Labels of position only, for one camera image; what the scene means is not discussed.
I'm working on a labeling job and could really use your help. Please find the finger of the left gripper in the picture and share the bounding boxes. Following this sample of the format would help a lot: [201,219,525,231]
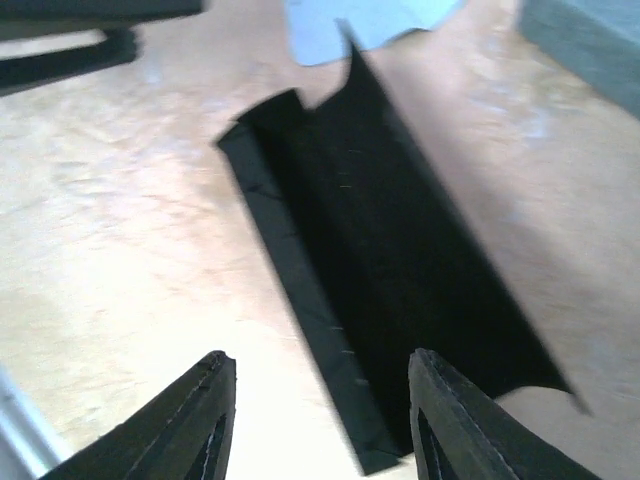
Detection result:
[1,0,205,21]
[1,29,138,95]

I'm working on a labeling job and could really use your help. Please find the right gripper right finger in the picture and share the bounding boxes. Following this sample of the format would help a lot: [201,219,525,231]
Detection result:
[408,349,598,480]

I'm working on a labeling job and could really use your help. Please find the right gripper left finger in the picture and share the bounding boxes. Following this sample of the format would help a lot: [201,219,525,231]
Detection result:
[44,351,236,480]

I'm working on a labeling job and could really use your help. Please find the light blue cloth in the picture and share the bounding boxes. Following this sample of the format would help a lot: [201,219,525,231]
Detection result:
[284,0,464,67]

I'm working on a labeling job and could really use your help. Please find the black glasses case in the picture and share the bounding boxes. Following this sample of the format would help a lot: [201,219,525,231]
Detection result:
[217,35,575,476]

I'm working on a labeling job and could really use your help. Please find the blue-grey glasses case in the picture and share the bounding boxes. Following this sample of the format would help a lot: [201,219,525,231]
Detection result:
[518,0,639,117]

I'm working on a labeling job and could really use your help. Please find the aluminium rail frame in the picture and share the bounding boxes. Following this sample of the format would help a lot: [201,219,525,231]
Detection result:
[1,369,66,480]

